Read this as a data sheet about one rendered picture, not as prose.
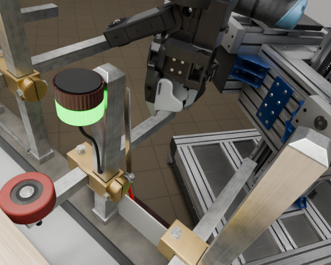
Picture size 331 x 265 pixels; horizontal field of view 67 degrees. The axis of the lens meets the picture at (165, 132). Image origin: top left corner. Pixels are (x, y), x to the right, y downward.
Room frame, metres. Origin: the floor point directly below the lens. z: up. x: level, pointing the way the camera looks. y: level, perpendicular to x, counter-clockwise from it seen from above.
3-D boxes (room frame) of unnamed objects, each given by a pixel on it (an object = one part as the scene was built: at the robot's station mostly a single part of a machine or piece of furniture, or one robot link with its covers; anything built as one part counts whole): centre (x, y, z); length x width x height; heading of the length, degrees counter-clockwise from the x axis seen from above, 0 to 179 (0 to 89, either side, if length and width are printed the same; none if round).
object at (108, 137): (0.29, 0.09, 0.86); 0.03 x 0.03 x 0.48; 62
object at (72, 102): (0.25, 0.12, 1.09); 0.06 x 0.06 x 0.02
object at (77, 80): (0.25, 0.12, 1.00); 0.06 x 0.06 x 0.22; 62
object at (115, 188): (0.30, 0.12, 0.85); 0.13 x 0.06 x 0.05; 62
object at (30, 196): (0.19, 0.19, 0.85); 0.08 x 0.08 x 0.11
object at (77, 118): (0.25, 0.12, 1.07); 0.06 x 0.06 x 0.02
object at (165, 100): (0.33, 0.01, 1.04); 0.06 x 0.03 x 0.09; 82
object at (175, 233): (0.21, -0.06, 0.86); 0.02 x 0.02 x 0.01
